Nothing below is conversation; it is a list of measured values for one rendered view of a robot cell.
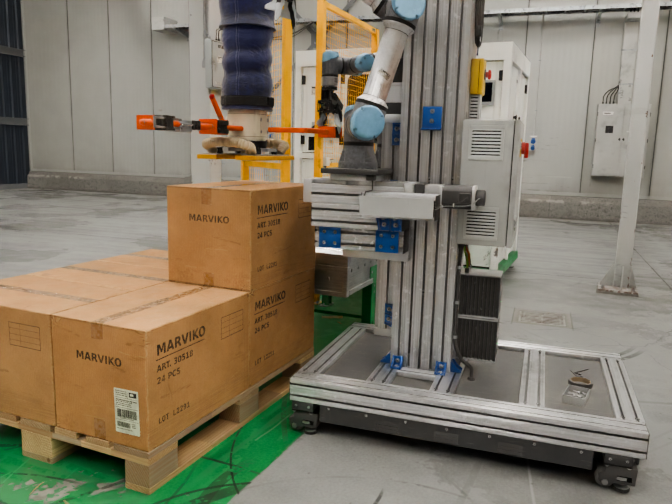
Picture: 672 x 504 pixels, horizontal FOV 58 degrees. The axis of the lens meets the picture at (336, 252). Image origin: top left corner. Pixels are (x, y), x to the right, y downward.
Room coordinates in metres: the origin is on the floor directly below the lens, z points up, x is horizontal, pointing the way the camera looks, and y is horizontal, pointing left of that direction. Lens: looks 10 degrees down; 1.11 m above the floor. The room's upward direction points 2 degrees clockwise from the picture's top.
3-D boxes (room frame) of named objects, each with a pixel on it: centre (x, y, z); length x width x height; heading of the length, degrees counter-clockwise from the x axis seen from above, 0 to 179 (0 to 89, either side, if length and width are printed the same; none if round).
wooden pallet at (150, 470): (2.54, 0.79, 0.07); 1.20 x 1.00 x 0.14; 156
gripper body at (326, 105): (2.84, 0.05, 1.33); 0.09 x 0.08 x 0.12; 157
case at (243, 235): (2.69, 0.40, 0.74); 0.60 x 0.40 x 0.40; 157
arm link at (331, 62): (2.85, 0.05, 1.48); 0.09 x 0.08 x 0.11; 113
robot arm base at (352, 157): (2.35, -0.07, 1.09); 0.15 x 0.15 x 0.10
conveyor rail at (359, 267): (3.96, -0.51, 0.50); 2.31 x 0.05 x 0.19; 156
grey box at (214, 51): (4.06, 0.79, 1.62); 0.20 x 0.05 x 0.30; 156
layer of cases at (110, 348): (2.54, 0.79, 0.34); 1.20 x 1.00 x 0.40; 156
